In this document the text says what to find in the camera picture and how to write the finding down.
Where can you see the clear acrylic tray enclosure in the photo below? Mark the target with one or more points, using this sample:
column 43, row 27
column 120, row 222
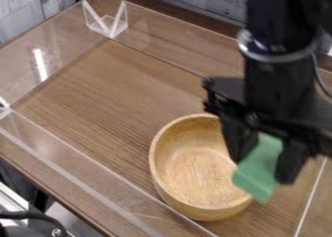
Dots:
column 91, row 84

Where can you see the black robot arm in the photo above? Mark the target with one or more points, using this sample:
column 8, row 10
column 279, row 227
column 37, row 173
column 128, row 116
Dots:
column 283, row 32

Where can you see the green rectangular block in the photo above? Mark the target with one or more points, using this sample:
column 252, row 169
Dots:
column 253, row 175

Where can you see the brown wooden bowl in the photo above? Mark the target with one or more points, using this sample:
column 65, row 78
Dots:
column 191, row 169

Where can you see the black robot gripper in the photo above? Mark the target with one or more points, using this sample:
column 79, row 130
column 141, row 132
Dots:
column 275, row 100

